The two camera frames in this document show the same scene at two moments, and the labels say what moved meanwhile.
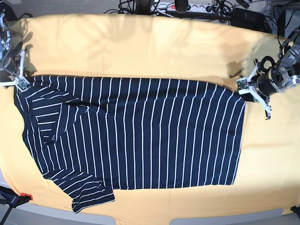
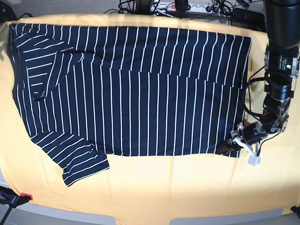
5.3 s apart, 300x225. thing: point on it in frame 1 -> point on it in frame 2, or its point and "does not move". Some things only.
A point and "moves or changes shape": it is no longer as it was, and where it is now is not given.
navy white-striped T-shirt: [97, 134] moves or changes shape
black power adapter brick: [250, 19] does not move
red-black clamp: [9, 197] does not move
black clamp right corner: [296, 210] does not move
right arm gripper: [247, 97] -> [251, 134]
